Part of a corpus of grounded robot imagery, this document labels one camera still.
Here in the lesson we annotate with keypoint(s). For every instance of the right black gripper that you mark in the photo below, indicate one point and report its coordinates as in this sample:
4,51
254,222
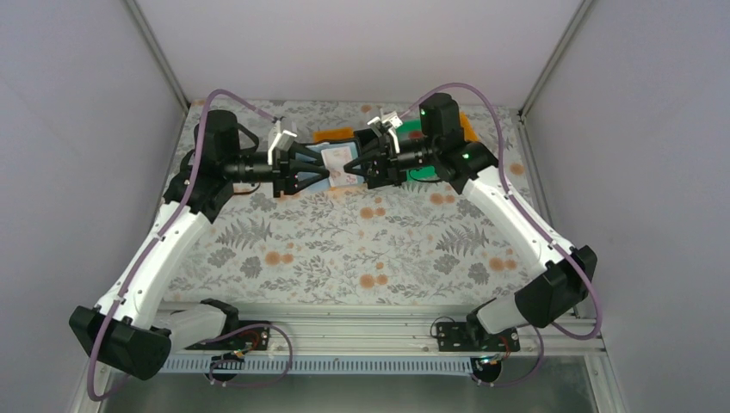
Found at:
378,168

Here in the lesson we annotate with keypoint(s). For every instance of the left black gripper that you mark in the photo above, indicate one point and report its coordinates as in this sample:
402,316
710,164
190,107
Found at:
284,177

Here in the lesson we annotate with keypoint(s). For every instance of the black leather card holder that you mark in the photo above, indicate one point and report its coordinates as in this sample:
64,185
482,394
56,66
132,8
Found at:
324,184

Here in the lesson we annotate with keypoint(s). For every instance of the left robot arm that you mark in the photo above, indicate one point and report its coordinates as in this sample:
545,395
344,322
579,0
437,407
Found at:
123,329

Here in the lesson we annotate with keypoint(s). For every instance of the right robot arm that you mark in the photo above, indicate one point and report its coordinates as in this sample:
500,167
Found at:
560,273

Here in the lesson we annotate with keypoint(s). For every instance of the near orange bin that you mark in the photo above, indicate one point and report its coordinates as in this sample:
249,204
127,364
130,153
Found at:
333,135

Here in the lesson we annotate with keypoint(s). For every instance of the orange bin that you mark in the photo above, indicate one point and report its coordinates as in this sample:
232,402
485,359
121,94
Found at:
469,134
333,135

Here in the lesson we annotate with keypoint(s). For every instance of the green bin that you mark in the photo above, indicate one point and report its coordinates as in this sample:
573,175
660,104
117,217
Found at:
419,137

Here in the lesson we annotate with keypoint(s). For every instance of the far orange bin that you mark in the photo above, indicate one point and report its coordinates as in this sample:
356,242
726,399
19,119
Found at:
469,134

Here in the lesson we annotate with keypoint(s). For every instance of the floral table mat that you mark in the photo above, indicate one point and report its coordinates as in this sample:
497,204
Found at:
417,244

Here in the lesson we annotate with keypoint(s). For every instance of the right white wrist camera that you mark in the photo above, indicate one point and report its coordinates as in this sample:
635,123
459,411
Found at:
385,128

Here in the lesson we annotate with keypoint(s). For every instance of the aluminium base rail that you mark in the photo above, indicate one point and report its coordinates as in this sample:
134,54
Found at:
387,330

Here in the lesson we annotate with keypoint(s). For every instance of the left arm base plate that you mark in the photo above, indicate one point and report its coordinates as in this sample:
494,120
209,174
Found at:
255,337

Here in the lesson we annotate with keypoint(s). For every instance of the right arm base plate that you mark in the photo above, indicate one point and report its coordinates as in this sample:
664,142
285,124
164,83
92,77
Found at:
462,337

